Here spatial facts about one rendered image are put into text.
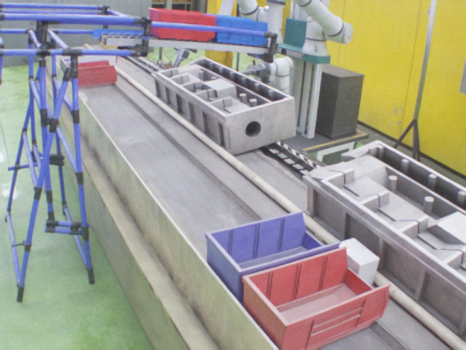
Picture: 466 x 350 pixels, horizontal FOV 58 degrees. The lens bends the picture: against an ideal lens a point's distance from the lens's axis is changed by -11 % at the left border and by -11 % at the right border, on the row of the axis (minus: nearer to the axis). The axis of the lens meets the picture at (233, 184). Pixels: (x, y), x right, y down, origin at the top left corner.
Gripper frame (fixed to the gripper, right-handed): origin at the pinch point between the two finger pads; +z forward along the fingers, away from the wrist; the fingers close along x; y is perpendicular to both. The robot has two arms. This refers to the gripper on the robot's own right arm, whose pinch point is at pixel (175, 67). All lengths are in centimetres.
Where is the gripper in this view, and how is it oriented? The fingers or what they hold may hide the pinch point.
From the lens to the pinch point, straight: 323.1
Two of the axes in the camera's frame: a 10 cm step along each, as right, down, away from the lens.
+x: 4.7, 4.2, -7.8
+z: -4.3, 8.8, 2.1
